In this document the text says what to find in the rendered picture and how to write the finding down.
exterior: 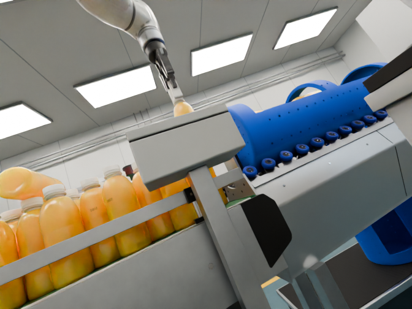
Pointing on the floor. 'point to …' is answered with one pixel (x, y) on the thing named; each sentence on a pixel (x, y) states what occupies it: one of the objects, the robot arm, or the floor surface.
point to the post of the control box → (227, 240)
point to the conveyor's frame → (183, 267)
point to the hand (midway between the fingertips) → (175, 93)
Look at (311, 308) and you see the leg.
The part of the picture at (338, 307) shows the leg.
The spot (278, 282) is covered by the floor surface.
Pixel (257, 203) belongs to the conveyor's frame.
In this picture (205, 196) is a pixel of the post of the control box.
